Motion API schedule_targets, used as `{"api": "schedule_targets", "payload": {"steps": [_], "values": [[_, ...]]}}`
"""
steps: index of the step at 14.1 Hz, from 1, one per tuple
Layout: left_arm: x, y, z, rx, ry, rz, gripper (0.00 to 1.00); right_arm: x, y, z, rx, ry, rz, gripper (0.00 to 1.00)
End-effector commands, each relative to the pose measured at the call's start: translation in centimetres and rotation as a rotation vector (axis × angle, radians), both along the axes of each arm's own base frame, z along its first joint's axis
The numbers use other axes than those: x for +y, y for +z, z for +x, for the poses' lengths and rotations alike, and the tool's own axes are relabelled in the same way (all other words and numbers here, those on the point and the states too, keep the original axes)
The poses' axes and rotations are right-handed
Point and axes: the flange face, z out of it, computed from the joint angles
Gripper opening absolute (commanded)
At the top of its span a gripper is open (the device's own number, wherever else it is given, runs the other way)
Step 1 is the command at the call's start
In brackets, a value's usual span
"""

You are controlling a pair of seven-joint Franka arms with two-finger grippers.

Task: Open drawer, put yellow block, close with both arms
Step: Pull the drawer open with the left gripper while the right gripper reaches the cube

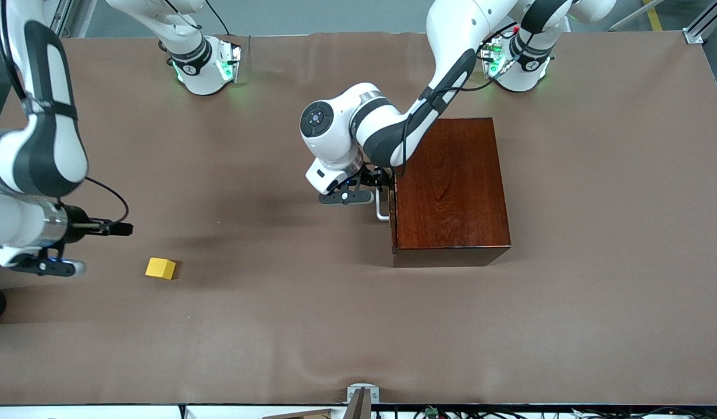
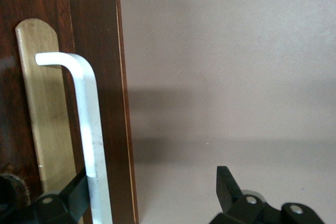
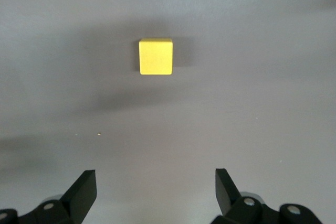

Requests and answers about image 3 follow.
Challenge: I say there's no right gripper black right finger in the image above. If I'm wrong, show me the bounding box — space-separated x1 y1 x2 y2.
209 167 322 224

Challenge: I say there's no brown table mat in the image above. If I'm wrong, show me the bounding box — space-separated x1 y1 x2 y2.
0 0 336 224

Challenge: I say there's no yellow cube block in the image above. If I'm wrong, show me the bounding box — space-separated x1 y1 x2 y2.
138 37 174 76

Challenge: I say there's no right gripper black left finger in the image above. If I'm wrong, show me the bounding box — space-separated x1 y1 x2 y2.
0 169 98 224

